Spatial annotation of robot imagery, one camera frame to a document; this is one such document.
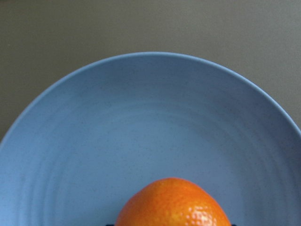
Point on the blue plate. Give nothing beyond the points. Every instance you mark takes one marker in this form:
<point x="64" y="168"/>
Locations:
<point x="89" y="142"/>

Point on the orange fruit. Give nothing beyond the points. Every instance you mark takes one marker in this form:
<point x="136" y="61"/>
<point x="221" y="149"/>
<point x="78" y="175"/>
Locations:
<point x="172" y="202"/>

